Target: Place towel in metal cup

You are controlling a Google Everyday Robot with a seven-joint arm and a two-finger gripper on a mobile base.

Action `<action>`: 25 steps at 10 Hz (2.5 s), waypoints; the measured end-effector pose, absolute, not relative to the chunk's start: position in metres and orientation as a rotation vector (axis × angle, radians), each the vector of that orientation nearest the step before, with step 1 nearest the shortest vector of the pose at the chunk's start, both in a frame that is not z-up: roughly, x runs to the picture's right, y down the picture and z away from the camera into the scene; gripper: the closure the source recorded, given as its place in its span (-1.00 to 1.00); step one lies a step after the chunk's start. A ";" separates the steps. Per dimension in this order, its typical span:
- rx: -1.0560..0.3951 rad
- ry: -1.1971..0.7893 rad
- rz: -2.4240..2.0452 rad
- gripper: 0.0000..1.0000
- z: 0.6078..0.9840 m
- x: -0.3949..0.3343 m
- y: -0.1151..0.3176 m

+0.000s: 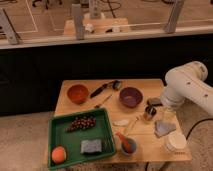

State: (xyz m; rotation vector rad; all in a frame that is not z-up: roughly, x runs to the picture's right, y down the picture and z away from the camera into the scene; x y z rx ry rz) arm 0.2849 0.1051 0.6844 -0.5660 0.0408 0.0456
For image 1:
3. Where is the grey towel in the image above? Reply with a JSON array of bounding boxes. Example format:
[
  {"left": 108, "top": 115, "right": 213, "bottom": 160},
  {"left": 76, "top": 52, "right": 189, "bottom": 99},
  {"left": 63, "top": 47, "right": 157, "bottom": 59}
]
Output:
[{"left": 154, "top": 120, "right": 176, "bottom": 138}]

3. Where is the black cable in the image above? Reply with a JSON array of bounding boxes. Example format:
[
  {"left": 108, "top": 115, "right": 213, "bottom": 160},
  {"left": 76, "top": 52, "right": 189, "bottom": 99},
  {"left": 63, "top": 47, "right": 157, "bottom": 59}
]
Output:
[{"left": 185, "top": 117, "right": 213, "bottom": 141}]

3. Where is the green plastic tray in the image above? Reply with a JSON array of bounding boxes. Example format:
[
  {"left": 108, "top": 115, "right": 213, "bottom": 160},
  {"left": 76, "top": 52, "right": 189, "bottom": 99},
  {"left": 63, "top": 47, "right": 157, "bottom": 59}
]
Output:
[{"left": 48, "top": 108, "right": 116, "bottom": 170}]

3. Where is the grey blue small cup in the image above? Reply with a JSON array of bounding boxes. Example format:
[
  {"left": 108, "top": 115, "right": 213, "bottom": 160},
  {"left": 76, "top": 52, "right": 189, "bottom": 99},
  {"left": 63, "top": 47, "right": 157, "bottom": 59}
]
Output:
[{"left": 121, "top": 138, "right": 137, "bottom": 156}]

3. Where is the orange brown bowl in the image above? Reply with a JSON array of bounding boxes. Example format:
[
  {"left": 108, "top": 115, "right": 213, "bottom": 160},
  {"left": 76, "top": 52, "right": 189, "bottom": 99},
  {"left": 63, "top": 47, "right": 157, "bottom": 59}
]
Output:
[{"left": 67, "top": 84, "right": 89, "bottom": 104}]

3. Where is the black handled dish brush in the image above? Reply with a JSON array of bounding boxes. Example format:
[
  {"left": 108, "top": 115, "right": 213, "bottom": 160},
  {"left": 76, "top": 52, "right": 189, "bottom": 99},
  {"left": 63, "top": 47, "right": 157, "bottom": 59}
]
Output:
[{"left": 90, "top": 80, "right": 122, "bottom": 98}]

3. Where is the wooden table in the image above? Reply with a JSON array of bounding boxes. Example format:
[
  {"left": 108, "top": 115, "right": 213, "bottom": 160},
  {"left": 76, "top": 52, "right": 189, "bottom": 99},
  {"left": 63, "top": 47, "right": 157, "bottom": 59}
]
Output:
[{"left": 53, "top": 79, "right": 191, "bottom": 164}]

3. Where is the yellow wooden utensil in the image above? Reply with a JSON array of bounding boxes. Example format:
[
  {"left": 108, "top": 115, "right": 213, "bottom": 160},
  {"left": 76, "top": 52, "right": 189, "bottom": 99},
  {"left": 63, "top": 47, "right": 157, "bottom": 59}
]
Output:
[{"left": 124, "top": 116, "right": 139, "bottom": 136}]

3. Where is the purple bowl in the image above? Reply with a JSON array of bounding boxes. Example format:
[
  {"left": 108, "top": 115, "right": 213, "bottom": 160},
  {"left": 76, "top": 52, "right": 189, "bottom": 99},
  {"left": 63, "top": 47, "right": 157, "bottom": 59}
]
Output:
[{"left": 119, "top": 87, "right": 143, "bottom": 108}]

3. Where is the white small object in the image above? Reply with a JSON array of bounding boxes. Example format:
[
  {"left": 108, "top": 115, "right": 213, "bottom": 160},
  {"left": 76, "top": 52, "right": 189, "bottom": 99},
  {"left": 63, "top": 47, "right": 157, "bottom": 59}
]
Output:
[{"left": 113, "top": 119, "right": 129, "bottom": 126}]

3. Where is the grey blue sponge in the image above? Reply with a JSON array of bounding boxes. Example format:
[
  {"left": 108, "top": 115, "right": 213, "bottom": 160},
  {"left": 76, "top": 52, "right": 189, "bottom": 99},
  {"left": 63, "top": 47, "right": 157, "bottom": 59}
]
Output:
[{"left": 81, "top": 139, "right": 102, "bottom": 154}]

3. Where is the bunch of dark grapes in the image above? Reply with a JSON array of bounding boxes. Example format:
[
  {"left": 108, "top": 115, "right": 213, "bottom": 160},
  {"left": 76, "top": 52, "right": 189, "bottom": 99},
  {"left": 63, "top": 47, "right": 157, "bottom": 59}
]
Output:
[{"left": 65, "top": 116, "right": 96, "bottom": 132}]

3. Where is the orange fruit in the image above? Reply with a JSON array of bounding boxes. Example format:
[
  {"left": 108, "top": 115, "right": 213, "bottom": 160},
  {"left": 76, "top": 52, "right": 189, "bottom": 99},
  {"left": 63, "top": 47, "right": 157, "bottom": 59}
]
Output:
[{"left": 51, "top": 146, "right": 66, "bottom": 164}]

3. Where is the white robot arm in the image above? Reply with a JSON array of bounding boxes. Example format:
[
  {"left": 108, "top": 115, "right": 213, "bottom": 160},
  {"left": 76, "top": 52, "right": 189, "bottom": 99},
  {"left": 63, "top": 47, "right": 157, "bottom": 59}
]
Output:
[{"left": 160, "top": 61, "right": 213, "bottom": 116}]

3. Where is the metal cup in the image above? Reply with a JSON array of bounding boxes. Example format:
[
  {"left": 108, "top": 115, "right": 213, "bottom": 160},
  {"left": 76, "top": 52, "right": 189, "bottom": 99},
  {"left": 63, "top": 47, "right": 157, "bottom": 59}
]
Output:
[{"left": 144, "top": 106, "right": 157, "bottom": 121}]

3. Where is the small screwdriver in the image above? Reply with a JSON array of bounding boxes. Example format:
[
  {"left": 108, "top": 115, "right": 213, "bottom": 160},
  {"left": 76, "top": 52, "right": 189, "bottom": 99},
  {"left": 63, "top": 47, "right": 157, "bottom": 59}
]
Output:
[{"left": 94, "top": 94, "right": 113, "bottom": 108}]

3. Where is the dark grey block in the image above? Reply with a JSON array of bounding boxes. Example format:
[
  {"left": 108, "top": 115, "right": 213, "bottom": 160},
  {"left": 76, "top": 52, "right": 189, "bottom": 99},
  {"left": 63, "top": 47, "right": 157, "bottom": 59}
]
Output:
[{"left": 147, "top": 98, "right": 162, "bottom": 106}]

